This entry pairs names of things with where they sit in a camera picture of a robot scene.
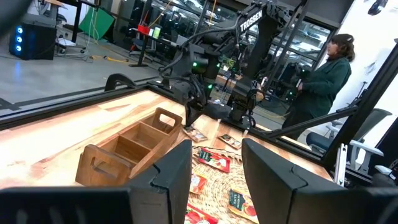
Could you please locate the black curved clamp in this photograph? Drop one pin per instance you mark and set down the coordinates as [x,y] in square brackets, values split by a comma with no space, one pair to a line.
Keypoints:
[119,81]

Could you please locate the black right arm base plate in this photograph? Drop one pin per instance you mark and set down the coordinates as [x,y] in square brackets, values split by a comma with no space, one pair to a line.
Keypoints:
[217,112]

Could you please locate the black computer tower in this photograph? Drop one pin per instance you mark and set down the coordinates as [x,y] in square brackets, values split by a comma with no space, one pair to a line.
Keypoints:
[34,40]

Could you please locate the black desk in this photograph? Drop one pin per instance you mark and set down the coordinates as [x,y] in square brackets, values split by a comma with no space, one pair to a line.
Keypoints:
[146,46]

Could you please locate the red tea packet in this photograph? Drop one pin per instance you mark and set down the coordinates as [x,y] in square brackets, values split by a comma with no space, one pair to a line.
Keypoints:
[199,216]
[214,159]

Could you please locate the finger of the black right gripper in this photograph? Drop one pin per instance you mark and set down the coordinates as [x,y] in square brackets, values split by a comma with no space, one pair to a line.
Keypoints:
[189,115]
[196,113]

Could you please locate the round woven straw placemat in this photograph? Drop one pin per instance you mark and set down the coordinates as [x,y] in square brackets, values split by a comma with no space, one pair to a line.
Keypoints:
[217,183]

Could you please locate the green board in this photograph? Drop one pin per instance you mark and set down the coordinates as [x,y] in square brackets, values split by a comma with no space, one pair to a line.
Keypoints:
[96,23]

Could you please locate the red container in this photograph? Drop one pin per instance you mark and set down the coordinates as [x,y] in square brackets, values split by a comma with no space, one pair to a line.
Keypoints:
[143,29]

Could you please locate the white bracket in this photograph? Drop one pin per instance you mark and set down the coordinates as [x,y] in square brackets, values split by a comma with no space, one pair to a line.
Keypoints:
[340,165]

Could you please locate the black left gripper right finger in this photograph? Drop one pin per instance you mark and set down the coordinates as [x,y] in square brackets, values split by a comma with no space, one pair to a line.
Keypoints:
[273,193]

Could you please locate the person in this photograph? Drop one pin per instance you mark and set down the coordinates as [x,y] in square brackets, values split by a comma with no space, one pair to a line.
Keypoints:
[323,87]

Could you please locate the orange tea packet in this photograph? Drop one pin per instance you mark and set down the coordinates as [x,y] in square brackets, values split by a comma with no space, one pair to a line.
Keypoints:
[197,183]
[242,205]

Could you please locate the grey office chair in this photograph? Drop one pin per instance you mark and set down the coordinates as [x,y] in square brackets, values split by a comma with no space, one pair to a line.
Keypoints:
[377,116]

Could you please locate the beige tea packet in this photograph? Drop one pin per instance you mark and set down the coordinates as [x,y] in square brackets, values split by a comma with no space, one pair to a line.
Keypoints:
[230,141]
[195,134]

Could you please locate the wooden three-compartment tea box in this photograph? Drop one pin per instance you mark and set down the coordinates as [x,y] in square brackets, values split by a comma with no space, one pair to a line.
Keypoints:
[102,168]

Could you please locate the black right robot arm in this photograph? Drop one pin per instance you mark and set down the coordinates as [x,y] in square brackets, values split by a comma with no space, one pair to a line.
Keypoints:
[264,46]

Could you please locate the pale green cup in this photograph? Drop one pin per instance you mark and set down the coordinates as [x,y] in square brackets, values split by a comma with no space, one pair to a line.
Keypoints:
[157,32]

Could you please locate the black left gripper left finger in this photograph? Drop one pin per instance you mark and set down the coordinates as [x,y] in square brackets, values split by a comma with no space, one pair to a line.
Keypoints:
[161,193]

